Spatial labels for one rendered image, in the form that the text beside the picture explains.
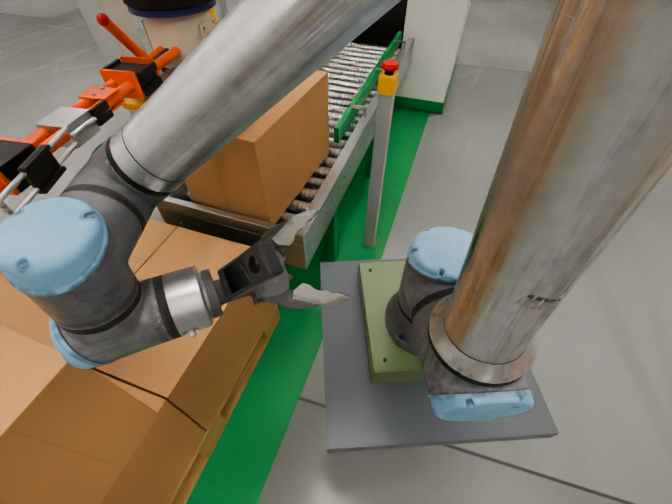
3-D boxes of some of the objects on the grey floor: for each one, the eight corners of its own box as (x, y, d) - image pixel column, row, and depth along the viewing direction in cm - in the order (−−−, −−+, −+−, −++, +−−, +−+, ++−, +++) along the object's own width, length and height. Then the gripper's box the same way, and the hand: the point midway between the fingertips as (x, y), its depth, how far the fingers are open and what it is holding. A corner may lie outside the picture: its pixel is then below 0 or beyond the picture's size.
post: (365, 238, 210) (382, 69, 133) (376, 240, 208) (399, 71, 132) (362, 245, 205) (378, 75, 129) (373, 248, 204) (395, 78, 128)
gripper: (191, 239, 54) (305, 210, 61) (228, 358, 51) (342, 313, 58) (184, 223, 46) (316, 191, 53) (228, 363, 43) (360, 311, 50)
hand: (336, 252), depth 53 cm, fingers open, 14 cm apart
